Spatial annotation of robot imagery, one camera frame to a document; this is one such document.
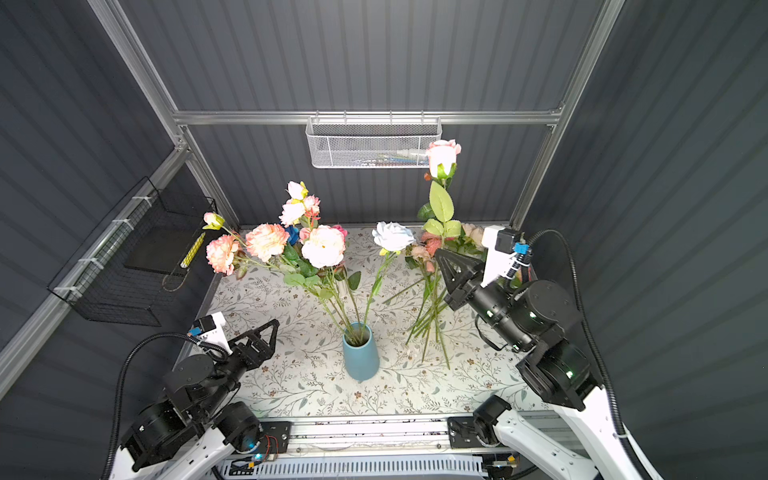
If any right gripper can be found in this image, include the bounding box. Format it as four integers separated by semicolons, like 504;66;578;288
435;244;527;352

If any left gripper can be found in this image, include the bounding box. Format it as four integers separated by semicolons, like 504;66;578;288
197;318;276;422

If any white rose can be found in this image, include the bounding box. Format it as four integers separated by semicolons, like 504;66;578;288
363;221;415;327

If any pink spray rose stem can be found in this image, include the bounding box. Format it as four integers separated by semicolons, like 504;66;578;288
202;211;355;343

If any blue ceramic vase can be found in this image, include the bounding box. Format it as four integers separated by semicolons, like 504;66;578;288
342;322;380;382

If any blue rose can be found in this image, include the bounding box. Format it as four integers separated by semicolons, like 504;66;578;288
285;225;300;246

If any pink peony stem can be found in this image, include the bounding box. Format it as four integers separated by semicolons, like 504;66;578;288
299;225;366;347

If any pink multi-bloom rose stem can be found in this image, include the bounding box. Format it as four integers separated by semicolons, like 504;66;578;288
279;181;321;229

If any single pink rose stem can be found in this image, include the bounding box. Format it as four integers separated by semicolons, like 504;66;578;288
416;139;463;313

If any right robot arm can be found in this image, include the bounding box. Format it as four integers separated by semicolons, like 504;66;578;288
435;244;659;479

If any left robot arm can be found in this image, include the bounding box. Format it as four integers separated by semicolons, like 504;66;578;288
101;315;280;479

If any pile of artificial flowers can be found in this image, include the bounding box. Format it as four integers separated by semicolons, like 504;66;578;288
383;223;487;367

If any floral table mat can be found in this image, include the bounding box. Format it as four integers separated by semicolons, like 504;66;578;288
202;259;546;418

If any yellow marker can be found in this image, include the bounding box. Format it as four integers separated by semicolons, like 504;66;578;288
179;233;205;269

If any left black cable conduit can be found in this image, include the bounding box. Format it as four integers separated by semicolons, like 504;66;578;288
100;331;229;480

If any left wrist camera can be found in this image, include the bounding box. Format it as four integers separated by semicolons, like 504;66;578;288
187;312;232;355

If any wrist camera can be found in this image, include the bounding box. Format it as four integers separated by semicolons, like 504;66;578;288
481;226;532;288
187;312;232;355

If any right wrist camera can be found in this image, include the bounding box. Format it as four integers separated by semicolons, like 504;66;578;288
481;226;532;288

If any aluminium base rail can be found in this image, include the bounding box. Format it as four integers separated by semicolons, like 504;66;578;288
125;410;607;463

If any black wire basket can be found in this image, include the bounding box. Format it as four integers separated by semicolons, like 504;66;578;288
48;177;218;327

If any white wire basket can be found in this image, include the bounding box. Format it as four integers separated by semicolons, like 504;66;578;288
305;117;443;169

